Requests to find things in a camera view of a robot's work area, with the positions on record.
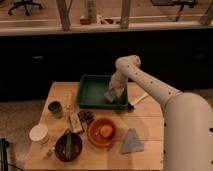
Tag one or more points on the green plastic tray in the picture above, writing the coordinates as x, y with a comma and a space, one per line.
91, 93

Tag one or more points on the blue-grey sponge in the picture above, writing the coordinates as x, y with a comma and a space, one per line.
110, 96

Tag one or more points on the white paper cup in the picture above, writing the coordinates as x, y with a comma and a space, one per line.
39, 134

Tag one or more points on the wooden stick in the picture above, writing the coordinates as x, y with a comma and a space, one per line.
69, 100

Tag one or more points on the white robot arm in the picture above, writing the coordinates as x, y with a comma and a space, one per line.
188, 118

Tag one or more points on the dark green cup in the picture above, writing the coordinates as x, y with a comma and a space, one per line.
55, 109

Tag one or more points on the green cucumber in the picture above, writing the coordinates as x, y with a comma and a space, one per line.
68, 148

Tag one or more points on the black stand at left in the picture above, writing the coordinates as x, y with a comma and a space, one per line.
3, 154

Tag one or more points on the black office chair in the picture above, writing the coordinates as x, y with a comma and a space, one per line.
24, 3

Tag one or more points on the silver spoon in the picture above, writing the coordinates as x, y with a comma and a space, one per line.
51, 150

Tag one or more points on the orange bowl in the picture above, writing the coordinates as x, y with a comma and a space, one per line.
94, 135

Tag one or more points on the blue triangular cloth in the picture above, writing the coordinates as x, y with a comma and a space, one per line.
131, 142

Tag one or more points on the small cardboard box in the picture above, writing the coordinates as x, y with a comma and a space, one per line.
75, 123

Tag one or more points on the red object on shelf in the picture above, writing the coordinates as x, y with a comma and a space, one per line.
84, 21

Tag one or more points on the orange fruit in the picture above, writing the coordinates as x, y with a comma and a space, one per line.
106, 131

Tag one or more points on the dark brown bowl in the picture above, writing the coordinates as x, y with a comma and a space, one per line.
75, 147

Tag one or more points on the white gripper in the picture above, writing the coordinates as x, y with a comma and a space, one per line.
118, 82

